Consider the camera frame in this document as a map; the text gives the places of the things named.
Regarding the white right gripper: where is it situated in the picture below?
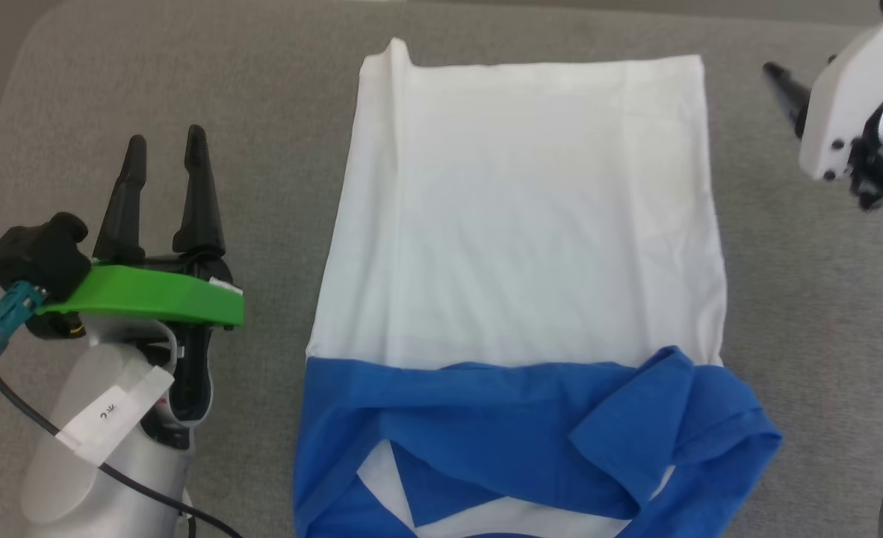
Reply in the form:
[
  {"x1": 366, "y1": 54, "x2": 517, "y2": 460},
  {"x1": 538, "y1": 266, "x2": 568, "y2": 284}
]
[{"x1": 762, "y1": 15, "x2": 883, "y2": 211}]

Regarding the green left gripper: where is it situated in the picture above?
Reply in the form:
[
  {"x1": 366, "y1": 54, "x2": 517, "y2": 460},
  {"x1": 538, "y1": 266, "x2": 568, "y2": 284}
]
[{"x1": 36, "y1": 125, "x2": 246, "y2": 330}]

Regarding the blue and white garment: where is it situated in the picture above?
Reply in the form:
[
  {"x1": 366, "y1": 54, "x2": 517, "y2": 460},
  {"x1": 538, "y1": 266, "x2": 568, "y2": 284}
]
[{"x1": 292, "y1": 37, "x2": 784, "y2": 538}]

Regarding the grey fabric sofa cushion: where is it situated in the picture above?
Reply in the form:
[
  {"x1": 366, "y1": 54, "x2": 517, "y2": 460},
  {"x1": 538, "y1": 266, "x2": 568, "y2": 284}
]
[{"x1": 0, "y1": 0, "x2": 883, "y2": 538}]

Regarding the white tag on left cable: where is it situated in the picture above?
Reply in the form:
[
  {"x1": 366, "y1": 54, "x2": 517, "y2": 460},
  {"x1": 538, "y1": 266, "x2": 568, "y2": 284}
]
[{"x1": 57, "y1": 366, "x2": 176, "y2": 466}]

